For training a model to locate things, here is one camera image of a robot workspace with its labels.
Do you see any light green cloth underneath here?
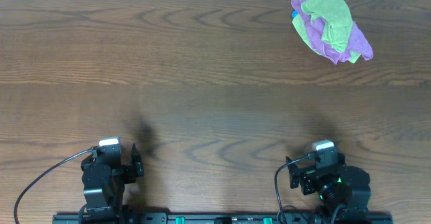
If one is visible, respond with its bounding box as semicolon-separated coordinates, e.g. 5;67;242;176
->
292;14;361;64

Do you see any purple microfiber cloth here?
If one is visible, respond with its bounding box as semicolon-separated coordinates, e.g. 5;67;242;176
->
291;0;374;64

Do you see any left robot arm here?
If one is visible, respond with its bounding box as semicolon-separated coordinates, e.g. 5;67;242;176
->
78;144;144;224

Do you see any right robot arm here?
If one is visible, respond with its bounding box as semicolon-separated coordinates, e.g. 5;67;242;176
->
286;153;371;223

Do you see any green microfiber cloth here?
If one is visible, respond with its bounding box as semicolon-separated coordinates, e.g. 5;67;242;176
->
301;0;353;52

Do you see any left black camera cable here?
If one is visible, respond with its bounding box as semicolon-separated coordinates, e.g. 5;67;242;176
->
13;149;97;224

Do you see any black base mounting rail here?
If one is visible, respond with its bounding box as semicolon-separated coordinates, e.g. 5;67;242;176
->
52;211;394;224

